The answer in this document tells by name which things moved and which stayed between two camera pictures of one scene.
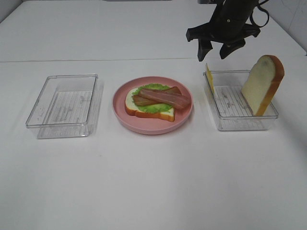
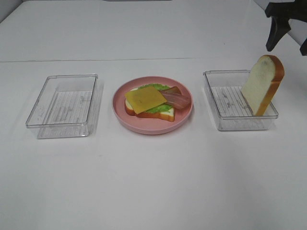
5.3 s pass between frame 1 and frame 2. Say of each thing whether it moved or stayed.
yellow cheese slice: moved
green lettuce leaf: stayed
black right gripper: moved
